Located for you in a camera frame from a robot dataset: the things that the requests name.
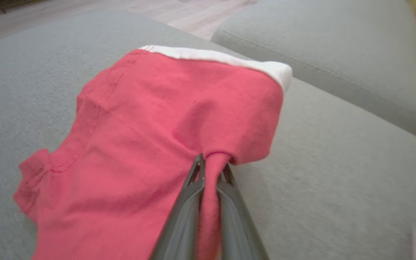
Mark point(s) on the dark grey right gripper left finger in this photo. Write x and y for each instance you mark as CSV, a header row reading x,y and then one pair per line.
x,y
182,224

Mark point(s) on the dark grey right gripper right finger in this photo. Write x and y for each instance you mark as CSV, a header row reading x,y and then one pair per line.
x,y
237,231

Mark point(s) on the red white basketball shorts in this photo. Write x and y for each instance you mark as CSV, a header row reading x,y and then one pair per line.
x,y
139,144

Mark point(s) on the large grey chaise seat cushion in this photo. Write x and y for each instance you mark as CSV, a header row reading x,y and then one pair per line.
x,y
338,187

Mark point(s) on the grey sofa seat cushion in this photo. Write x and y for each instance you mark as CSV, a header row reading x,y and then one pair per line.
x,y
330,54

